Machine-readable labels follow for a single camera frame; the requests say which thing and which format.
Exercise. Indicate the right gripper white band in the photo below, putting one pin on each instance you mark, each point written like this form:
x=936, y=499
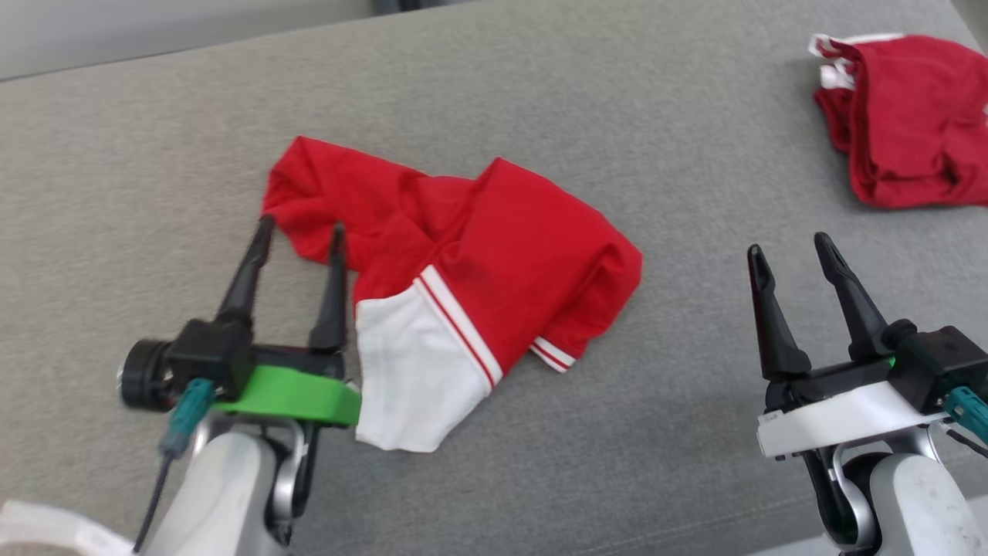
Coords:
x=841, y=417

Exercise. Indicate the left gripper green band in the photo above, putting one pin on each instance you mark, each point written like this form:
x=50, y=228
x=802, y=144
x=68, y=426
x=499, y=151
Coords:
x=301, y=394

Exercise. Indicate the red shirt with white sleeve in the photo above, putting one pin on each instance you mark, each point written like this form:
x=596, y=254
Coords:
x=502, y=247

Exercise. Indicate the red shirt with white trim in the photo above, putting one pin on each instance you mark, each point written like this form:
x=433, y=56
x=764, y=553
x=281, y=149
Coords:
x=911, y=116

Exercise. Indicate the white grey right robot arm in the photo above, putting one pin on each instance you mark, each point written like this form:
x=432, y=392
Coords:
x=918, y=502

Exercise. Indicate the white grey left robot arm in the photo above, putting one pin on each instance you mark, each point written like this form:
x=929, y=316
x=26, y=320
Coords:
x=224, y=494

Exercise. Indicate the white translucent plastic piece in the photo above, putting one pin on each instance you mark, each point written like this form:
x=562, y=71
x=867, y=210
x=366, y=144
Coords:
x=54, y=529

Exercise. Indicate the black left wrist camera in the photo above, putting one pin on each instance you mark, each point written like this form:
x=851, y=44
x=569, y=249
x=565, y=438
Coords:
x=204, y=351

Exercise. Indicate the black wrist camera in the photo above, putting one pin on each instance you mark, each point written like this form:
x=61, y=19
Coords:
x=934, y=363
x=204, y=351

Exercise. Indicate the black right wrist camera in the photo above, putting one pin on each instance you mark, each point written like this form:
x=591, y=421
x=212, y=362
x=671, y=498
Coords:
x=934, y=363

